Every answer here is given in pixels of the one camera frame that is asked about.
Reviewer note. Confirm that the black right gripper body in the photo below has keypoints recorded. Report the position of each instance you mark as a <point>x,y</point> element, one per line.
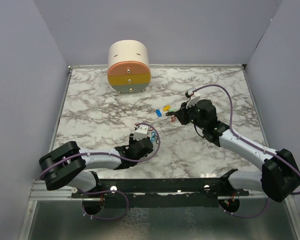
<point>194,119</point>

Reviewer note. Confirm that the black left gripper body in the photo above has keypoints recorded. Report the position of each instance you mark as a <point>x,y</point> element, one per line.
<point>132,141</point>

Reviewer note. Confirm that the blue key tag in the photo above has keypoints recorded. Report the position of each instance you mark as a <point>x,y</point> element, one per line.
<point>158,113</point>

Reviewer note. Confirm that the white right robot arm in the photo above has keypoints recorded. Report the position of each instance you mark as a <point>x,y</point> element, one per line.
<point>279,174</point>

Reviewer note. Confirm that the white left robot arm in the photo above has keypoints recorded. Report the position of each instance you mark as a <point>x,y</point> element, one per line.
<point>70,165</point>

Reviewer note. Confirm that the light blue S carabiner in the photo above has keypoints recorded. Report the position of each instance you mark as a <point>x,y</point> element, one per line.
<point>153,135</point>

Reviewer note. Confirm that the yellow key tag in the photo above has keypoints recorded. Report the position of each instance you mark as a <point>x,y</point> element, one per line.
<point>166,108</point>

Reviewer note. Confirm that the round three-drawer mini cabinet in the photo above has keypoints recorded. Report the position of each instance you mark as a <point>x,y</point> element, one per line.
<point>128,67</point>

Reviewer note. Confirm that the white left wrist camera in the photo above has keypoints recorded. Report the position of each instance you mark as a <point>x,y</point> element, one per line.
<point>140,132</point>

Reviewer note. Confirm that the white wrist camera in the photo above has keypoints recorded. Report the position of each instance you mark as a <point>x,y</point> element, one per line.
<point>193,97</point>
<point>140,132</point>

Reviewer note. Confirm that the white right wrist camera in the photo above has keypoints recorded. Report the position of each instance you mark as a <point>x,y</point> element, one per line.
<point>193,97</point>

